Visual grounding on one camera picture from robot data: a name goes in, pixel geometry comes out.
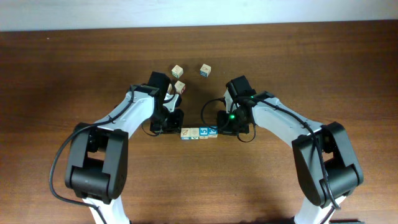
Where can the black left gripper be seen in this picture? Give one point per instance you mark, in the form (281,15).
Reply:
(175,127)

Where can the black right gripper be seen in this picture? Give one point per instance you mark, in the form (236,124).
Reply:
(223,127)

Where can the baseball picture blue block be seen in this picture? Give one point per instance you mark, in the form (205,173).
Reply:
(213,132)

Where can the leaf picture wooden block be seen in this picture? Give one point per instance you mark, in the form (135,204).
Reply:
(185,134)

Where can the number six wooden block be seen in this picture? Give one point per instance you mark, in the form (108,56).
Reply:
(194,133)

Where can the blue number five block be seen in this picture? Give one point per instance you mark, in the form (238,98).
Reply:
(203,133)

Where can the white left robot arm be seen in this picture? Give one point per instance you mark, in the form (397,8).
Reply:
(98,157)

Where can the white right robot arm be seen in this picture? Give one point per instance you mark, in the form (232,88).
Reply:
(327,167)

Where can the pretzel picture wooden block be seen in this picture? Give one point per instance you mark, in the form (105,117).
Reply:
(170,88)

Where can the green letter N block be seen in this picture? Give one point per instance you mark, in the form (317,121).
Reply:
(179,87)

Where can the goldfish picture wooden block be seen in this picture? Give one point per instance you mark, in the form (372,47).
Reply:
(177,71)

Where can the blue letter D block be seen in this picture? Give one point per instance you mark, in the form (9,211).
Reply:
(205,70)

